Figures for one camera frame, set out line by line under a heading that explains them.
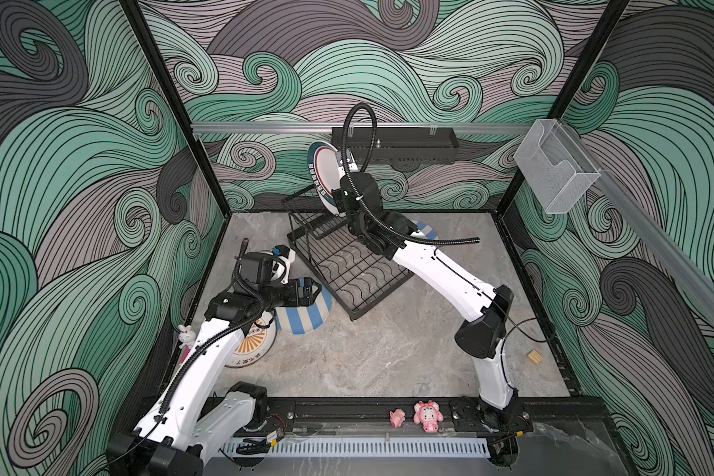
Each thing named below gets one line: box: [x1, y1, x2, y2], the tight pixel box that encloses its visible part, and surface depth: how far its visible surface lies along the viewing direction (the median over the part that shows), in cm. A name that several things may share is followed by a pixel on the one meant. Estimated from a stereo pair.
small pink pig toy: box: [388, 407, 406, 429], surface depth 73 cm
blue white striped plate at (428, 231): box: [416, 222, 440, 241], surface depth 116 cm
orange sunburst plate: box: [224, 317, 278, 368], surface depth 85 cm
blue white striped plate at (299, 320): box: [274, 285, 333, 336], surface depth 92 cm
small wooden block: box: [526, 349, 544, 365], surface depth 84 cm
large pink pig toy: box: [413, 399, 445, 434], surface depth 73 cm
